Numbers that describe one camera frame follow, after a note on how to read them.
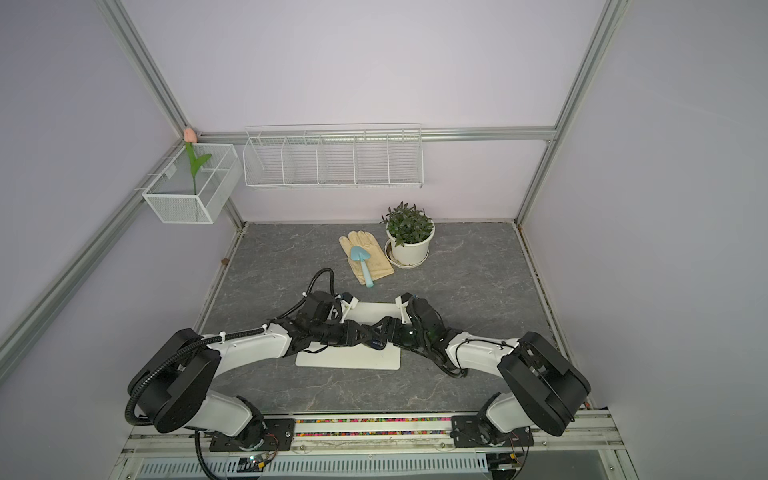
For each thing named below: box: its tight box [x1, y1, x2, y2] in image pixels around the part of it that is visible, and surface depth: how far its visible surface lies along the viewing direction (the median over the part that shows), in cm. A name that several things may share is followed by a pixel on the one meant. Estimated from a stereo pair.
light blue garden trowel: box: [350, 246, 374, 288], surface depth 110 cm
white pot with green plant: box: [379, 201, 435, 265], surface depth 99 cm
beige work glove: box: [339, 230, 395, 285], surface depth 113 cm
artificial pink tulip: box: [183, 127, 212, 195], surface depth 92 cm
